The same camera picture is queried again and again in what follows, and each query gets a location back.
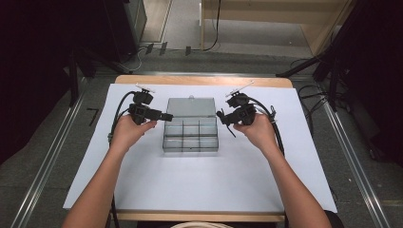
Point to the dark curtain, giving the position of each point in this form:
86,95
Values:
28,69
380,79

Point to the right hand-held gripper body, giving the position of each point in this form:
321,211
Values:
242,114

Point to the black metal stand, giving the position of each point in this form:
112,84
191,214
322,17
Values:
73,79
304,63

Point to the person's left hand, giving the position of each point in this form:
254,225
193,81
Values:
128,133

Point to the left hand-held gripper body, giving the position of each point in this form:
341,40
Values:
141,110

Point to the beige clothing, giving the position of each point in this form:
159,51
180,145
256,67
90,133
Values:
201,225

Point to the light wooden cabinet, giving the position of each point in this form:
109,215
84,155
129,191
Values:
316,28

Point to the person's right hand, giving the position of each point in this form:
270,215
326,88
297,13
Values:
261,131

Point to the metal floor rail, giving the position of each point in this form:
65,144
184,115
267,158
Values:
355,164
44,167

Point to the black tape strip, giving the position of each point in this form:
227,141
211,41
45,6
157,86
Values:
149,48
163,48
188,51

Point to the clear plastic compartment box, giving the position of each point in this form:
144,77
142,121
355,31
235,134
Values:
190,139

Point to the wooden table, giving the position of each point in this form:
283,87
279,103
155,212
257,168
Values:
202,79

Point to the black cabinet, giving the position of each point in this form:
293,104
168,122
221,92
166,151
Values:
126,25

